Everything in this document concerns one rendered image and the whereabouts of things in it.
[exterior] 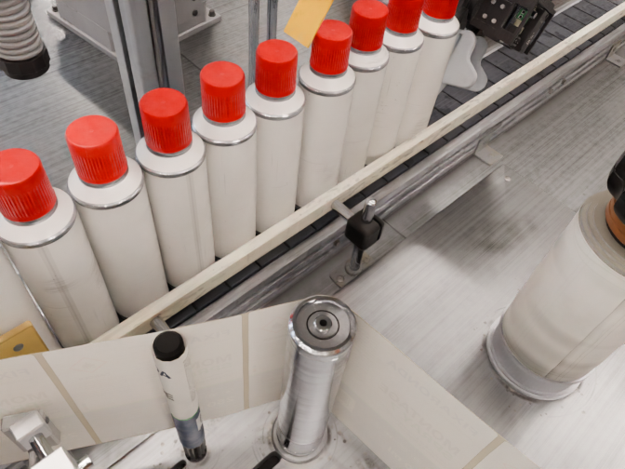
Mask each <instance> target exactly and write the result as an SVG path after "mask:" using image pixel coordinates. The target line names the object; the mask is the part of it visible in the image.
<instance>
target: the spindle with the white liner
mask: <svg viewBox="0 0 625 469"><path fill-rule="evenodd" d="M607 189H608V190H605V191H602V192H600V193H597V194H594V195H592V196H590V197H589V198H587V199H586V200H585V201H584V202H583V204H582V205H581V207H580V208H579V210H578V212H577V214H576V215H575V216H574V218H573V219H572V221H571V222H570V223H569V224H568V225H567V226H566V228H565V229H564V230H563V231H562V233H561V234H560V235H559V237H558V238H557V240H556V241H555V242H554V244H553V245H552V247H551V249H550V251H549V252H548V254H547V255H546V256H545V257H544V258H543V260H542V261H541V262H540V263H539V265H538V266H537V268H536V269H535V271H534V272H533V274H532V275H531V276H530V277H529V279H528V280H527V282H526V283H525V285H524V286H523V287H522V288H521V290H520V291H519V292H518V293H517V295H516V296H515V298H514V300H513V301H512V302H511V303H509V304H508V306H507V307H506V308H505V309H504V311H503V313H502V314H501V316H500V317H499V318H497V319H496V320H495V322H494V323H493V324H492V326H491V327H490V329H489V331H488V333H487V337H486V349H487V353H488V356H489V359H490V362H491V364H492V366H493V367H494V369H495V371H496V372H497V373H498V375H499V376H500V377H501V378H502V380H503V381H505V382H506V383H507V384H509V385H510V387H512V388H513V389H515V390H516V391H518V392H520V393H521V394H523V395H527V396H530V397H533V398H536V399H540V400H555V399H560V398H563V397H565V396H567V395H569V394H571V393H572V392H573V391H574V390H576V388H577V387H578V386H579V384H580V382H582V381H584V380H585V379H587V378H588V377H589V376H590V375H591V374H592V373H593V371H594V370H595V368H596V367H597V366H598V365H600V364H601V363H602V362H604V361H605V360H606V359H607V358H608V357H609V356H610V355H611V354H612V353H613V352H614V351H616V350H617V349H618V348H619V347H620V346H621V345H622V344H624V343H625V151H624V152H623V153H622V155H621V156H620V157H619V159H618V161H617V162H616V163H615V165H614V166H613V167H612V168H611V170H610V172H609V175H608V179H607Z"/></svg>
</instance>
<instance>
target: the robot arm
mask: <svg viewBox="0 0 625 469"><path fill-rule="evenodd" d="M554 6H555V4H554V3H553V2H552V0H459V3H458V6H457V9H456V14H455V17H456V18H457V19H458V21H459V24H460V28H459V32H458V35H457V38H456V41H455V44H454V46H453V49H452V52H451V55H450V58H449V61H448V64H447V67H446V70H445V75H444V78H443V81H442V84H441V86H440V89H439V92H438V94H439V93H440V92H441V91H442V90H443V89H444V88H445V86H446V85H450V86H453V87H459V88H463V89H467V90H470V91H474V92H477V91H480V90H482V89H483V88H484V87H485V85H486V83H487V76H486V74H485V72H484V70H483V68H482V66H481V60H482V58H483V56H484V55H485V53H486V51H487V42H486V40H485V39H484V36H487V37H489V38H490V39H492V40H494V41H496V42H497V43H499V44H502V45H503V46H505V47H507V48H509V49H511V50H513V49H514V50H516V51H518V52H519V53H521V54H523V53H525V54H526V55H528V54H529V52H530V51H531V49H532V48H533V46H534V45H535V44H536V43H537V41H538V40H539V38H540V36H541V35H542V33H543V32H544V30H545V29H546V27H547V26H548V24H549V23H550V21H551V19H552V17H553V16H554V14H555V13H556V11H555V10H554V9H553V8H554ZM543 22H545V23H544V24H543V26H542V27H541V29H540V30H539V28H540V26H541V25H542V23H543ZM465 28H467V29H466V30H467V31H464V29H465ZM538 30H539V32H538ZM536 33H538V34H537V35H536ZM535 35H536V37H535V38H534V36H535ZM533 38H534V40H533V41H532V39H533ZM531 41H532V43H531V44H530V42H531Z"/></svg>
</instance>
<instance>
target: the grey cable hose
mask: <svg viewBox="0 0 625 469"><path fill-rule="evenodd" d="M49 62H50V57H49V54H48V51H47V46H46V44H45V42H44V41H43V40H41V36H40V34H39V31H38V28H37V25H36V22H35V20H34V16H33V12H32V9H31V7H30V3H29V2H28V0H0V70H2V71H4V73H5V75H6V76H8V77H10V78H12V79H16V80H30V79H35V78H37V77H39V76H41V75H43V74H45V73H46V72H47V71H48V69H49V67H50V63H49Z"/></svg>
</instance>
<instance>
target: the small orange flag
mask: <svg viewBox="0 0 625 469"><path fill-rule="evenodd" d="M333 1H334V0H299V1H298V3H297V5H296V7H295V9H294V11H293V13H292V15H291V17H290V19H289V21H288V23H287V25H286V27H285V29H284V32H285V33H286V34H288V35H290V36H291V37H293V38H294V39H295V40H297V41H298V42H300V43H301V44H303V45H304V46H305V47H306V48H309V46H310V44H311V42H312V40H313V39H314V37H315V35H316V33H317V31H318V29H319V27H320V25H321V23H322V22H323V20H324V18H325V16H326V13H327V11H328V10H329V8H330V7H331V5H332V3H333Z"/></svg>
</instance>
